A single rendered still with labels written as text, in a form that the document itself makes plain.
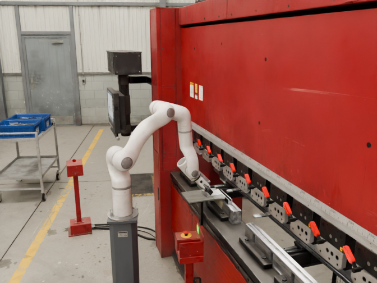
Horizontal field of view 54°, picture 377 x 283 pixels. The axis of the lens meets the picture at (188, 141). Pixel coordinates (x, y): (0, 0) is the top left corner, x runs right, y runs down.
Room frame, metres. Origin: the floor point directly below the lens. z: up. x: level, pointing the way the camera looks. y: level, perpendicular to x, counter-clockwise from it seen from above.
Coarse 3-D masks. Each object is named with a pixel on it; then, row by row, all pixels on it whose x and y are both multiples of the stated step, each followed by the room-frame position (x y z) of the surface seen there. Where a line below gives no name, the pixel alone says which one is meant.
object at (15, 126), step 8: (8, 120) 4.88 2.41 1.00; (16, 120) 4.89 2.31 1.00; (24, 120) 4.90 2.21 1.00; (32, 120) 4.91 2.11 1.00; (40, 120) 4.90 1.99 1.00; (0, 128) 4.55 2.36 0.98; (8, 128) 4.56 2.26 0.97; (16, 128) 4.56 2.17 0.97; (24, 128) 4.57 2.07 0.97; (32, 128) 4.58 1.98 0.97; (40, 128) 4.87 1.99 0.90; (0, 136) 4.54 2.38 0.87; (8, 136) 4.55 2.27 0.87; (16, 136) 4.56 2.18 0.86; (24, 136) 4.56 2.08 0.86; (32, 136) 4.58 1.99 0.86
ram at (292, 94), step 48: (192, 48) 2.96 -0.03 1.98; (240, 48) 2.17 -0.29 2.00; (288, 48) 1.70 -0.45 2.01; (336, 48) 1.41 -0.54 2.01; (240, 96) 2.15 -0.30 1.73; (288, 96) 1.68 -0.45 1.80; (336, 96) 1.38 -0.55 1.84; (240, 144) 2.12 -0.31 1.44; (288, 144) 1.65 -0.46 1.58; (336, 144) 1.36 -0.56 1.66; (288, 192) 1.63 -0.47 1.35; (336, 192) 1.33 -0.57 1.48
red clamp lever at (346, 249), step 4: (344, 248) 1.20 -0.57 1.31; (348, 248) 1.20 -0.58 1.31; (344, 252) 1.20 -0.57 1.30; (348, 252) 1.19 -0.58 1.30; (348, 256) 1.18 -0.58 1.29; (352, 256) 1.18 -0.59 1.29; (348, 260) 1.18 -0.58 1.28; (352, 260) 1.17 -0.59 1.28; (352, 264) 1.16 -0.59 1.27; (352, 268) 1.15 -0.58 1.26; (356, 268) 1.15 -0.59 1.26; (360, 268) 1.15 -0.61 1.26; (356, 272) 1.14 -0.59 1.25
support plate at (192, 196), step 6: (186, 192) 2.45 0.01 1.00; (192, 192) 2.45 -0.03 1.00; (198, 192) 2.45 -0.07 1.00; (186, 198) 2.35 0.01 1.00; (192, 198) 2.35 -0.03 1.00; (198, 198) 2.35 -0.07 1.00; (204, 198) 2.35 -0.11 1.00; (210, 198) 2.35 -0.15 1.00; (216, 198) 2.35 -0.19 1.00; (222, 198) 2.36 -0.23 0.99
